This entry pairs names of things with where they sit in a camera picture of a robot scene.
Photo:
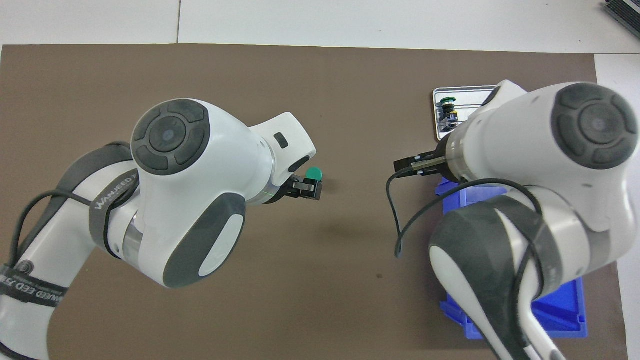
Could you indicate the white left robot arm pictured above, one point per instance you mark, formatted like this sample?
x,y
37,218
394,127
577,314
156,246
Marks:
x,y
200,165

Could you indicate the silver metal tray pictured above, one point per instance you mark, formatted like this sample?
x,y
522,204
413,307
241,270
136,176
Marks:
x,y
470,95

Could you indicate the grey ribbed metal device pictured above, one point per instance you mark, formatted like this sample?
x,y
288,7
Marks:
x,y
625,12

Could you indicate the brown table mat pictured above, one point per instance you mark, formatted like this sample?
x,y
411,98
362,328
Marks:
x,y
300,275

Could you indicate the blue plastic storage bin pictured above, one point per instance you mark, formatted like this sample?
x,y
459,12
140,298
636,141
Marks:
x,y
565,305

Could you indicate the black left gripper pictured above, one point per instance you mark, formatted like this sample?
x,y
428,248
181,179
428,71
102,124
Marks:
x,y
285,192

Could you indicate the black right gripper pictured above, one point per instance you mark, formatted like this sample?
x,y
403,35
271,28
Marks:
x,y
443,171

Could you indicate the green push button switch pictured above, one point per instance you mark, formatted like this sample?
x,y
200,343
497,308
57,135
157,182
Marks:
x,y
448,116
314,173

